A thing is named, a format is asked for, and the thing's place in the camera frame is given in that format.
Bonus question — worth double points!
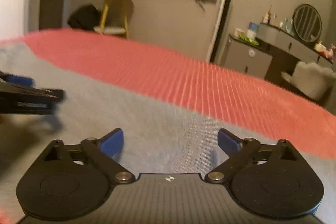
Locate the grey pants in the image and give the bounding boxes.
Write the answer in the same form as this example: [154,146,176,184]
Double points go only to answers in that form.
[0,41,313,222]

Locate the coral ribbed bedspread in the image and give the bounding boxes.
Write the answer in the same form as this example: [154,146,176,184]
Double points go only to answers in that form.
[1,29,335,159]

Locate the black bag on floor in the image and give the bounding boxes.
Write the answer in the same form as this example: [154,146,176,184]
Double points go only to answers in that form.
[67,4,101,31]

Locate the grey shell chair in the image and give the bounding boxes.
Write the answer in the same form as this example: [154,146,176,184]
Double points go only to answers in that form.
[281,61,335,101]

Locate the grey vanity dresser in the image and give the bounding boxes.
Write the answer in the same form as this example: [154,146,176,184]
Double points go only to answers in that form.
[222,24,333,85]

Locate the yellow side table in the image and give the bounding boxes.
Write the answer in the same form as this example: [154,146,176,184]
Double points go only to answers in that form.
[93,0,130,39]

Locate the blue white box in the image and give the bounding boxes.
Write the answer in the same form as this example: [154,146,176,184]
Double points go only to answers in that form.
[246,22,260,41]

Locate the round black mirror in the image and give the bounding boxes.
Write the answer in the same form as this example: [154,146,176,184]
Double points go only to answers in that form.
[293,4,322,43]

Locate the white door frame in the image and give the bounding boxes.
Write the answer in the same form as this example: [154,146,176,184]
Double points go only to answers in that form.
[206,0,232,63]

